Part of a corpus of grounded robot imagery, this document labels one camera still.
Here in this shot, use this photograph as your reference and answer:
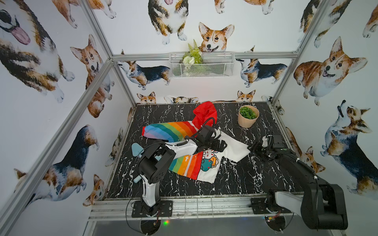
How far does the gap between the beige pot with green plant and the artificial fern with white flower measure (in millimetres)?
438

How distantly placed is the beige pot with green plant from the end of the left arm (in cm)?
27

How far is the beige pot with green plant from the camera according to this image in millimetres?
996

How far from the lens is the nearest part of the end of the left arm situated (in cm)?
72

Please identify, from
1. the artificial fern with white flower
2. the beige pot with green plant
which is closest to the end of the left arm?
the beige pot with green plant

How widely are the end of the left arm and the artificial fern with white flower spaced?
0.38 meters

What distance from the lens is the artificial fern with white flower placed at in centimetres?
82

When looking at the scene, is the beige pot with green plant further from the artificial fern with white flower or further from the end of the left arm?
the artificial fern with white flower
